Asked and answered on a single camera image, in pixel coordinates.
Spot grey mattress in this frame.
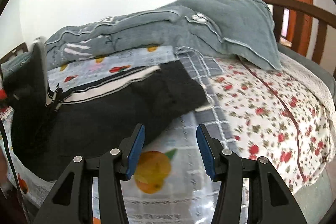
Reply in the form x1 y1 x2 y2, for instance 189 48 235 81
277 43 336 224

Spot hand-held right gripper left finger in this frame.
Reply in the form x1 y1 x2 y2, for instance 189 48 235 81
37 123 146 224

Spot fruit-print checked bed mat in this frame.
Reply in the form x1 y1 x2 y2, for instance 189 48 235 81
0 46 250 224

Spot grey flower-print quilt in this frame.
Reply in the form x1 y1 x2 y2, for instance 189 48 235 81
1 0 283 75

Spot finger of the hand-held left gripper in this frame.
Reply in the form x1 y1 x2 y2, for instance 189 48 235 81
28 36 50 109

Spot black pants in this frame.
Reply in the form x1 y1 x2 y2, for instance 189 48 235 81
10 60 210 180

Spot brown wooden bed headboard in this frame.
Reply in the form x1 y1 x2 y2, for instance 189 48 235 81
0 42 29 64

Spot thin black cable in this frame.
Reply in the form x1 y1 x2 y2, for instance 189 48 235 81
0 119 17 188

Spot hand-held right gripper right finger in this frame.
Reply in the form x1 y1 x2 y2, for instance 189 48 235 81
196 124 307 224

